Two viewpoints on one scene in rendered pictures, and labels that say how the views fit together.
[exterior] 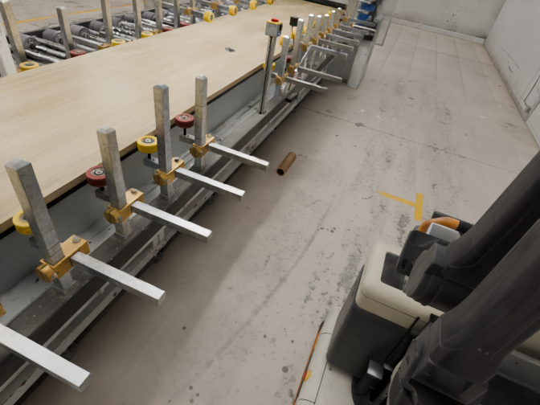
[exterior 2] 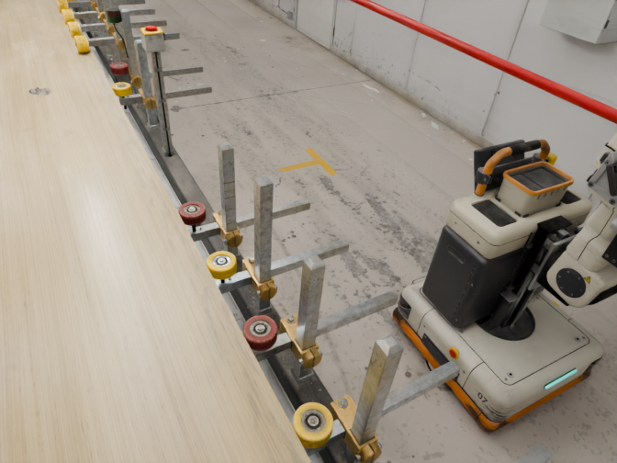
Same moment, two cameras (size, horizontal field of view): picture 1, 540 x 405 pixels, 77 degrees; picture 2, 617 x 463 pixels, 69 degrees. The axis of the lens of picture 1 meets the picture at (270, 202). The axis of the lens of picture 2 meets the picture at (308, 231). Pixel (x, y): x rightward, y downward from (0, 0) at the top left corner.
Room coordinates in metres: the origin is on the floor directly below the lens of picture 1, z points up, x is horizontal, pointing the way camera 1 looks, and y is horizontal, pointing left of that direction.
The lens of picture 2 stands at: (0.34, 0.99, 1.75)
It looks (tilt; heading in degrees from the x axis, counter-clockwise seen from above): 40 degrees down; 312
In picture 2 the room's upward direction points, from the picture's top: 5 degrees clockwise
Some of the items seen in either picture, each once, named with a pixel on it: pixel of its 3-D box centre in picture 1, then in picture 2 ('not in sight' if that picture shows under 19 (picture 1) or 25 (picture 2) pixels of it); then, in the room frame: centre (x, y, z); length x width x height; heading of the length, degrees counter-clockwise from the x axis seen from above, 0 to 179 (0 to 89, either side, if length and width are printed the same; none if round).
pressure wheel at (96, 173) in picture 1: (101, 184); (260, 342); (0.85, 0.57, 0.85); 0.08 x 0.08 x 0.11
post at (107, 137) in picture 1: (117, 195); (306, 332); (0.79, 0.48, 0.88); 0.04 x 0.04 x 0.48; 75
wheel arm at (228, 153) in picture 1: (222, 151); (252, 219); (1.28, 0.25, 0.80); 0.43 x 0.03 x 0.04; 75
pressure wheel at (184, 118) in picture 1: (184, 128); (193, 222); (1.33, 0.44, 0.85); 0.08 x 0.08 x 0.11
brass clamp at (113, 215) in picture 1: (124, 206); (300, 341); (0.81, 0.47, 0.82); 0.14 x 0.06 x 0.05; 165
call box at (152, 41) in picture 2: (273, 28); (152, 40); (1.98, 0.16, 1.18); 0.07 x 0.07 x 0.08; 75
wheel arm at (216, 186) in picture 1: (192, 177); (286, 265); (1.04, 0.31, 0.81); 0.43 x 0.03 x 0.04; 75
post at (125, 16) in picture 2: (294, 56); (132, 62); (2.48, 0.03, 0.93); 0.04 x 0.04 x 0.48; 75
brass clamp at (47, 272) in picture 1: (63, 258); (354, 430); (0.57, 0.54, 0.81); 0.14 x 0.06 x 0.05; 165
